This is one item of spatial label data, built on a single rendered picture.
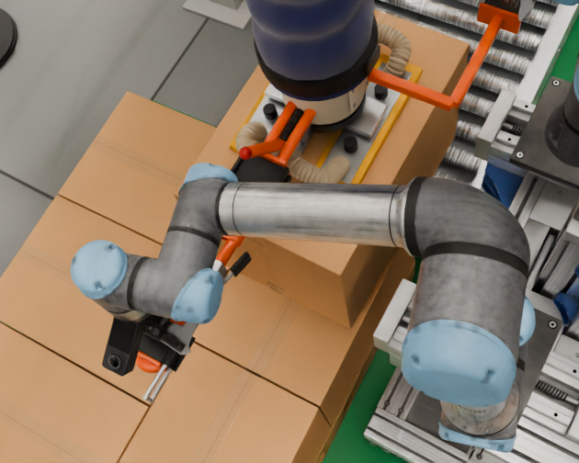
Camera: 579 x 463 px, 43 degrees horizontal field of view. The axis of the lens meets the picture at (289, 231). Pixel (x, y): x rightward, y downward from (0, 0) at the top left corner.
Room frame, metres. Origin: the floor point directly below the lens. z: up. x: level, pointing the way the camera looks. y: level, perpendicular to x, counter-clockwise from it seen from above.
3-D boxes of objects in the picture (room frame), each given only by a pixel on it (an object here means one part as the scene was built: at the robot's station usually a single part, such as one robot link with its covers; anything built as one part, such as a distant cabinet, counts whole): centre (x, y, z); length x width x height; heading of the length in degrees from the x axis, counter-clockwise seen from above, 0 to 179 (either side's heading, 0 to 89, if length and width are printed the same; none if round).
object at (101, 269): (0.42, 0.25, 1.50); 0.09 x 0.08 x 0.11; 58
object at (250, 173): (0.65, 0.02, 1.20); 0.10 x 0.08 x 0.06; 43
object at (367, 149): (0.76, -0.23, 1.09); 0.34 x 0.10 x 0.05; 133
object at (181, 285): (0.38, 0.16, 1.50); 0.11 x 0.11 x 0.08; 58
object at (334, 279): (0.81, -0.15, 0.87); 0.60 x 0.40 x 0.40; 133
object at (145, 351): (0.42, 0.28, 1.20); 0.08 x 0.07 x 0.05; 133
